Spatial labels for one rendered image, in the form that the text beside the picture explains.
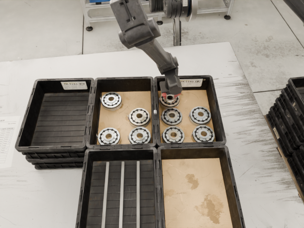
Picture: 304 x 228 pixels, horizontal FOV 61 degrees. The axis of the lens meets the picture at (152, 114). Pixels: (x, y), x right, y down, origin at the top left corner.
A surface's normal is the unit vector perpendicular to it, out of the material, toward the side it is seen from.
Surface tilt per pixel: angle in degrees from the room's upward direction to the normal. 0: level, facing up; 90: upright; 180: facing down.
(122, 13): 60
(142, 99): 0
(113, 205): 0
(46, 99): 0
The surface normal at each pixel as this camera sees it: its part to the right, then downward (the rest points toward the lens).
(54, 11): 0.00, -0.57
